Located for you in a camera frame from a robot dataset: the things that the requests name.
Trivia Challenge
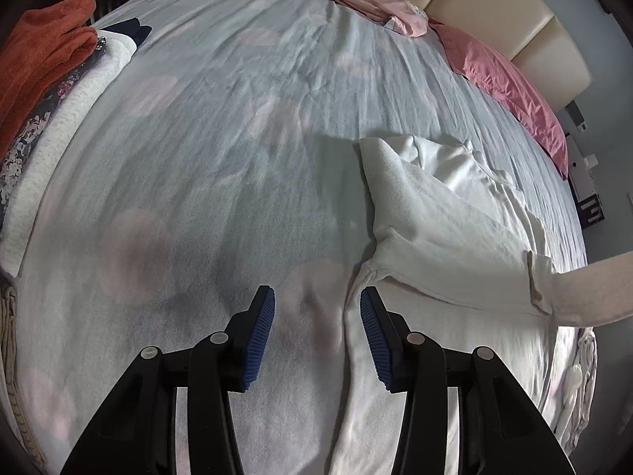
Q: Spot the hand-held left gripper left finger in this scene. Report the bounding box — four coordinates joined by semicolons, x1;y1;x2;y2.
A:
59;284;276;475

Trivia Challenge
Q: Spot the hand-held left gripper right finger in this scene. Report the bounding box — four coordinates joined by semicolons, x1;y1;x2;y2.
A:
359;285;577;475

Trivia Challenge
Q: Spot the white fleece garment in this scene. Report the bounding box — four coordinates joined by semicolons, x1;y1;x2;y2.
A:
329;135;633;475

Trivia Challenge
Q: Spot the white crinkled garment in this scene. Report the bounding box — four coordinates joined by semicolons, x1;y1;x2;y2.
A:
556;329;599;451

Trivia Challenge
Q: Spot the beige folded garment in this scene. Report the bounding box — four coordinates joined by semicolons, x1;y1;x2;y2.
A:
0;277;25;431

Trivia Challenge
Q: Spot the black and white nightstand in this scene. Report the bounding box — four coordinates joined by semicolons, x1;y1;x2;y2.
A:
566;136;606;228

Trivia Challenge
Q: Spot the dark pink pillow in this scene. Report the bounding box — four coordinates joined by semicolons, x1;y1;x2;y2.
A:
428;17;569;181

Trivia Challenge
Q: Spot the white knit sweater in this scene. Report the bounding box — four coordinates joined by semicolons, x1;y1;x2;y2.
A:
0;32;138;278

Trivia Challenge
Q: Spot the dark floral garment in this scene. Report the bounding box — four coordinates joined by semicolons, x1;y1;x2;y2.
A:
0;34;107;228

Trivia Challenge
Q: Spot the navy garment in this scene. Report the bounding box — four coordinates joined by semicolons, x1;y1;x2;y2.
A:
104;18;153;50

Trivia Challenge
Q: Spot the beige padded headboard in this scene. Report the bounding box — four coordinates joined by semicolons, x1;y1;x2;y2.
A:
346;0;594;110

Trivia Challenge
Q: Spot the orange fleece garment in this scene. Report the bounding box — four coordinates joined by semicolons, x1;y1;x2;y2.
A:
0;0;98;154

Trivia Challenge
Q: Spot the dark wall switch panel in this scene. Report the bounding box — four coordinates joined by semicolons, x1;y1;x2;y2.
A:
566;101;589;132

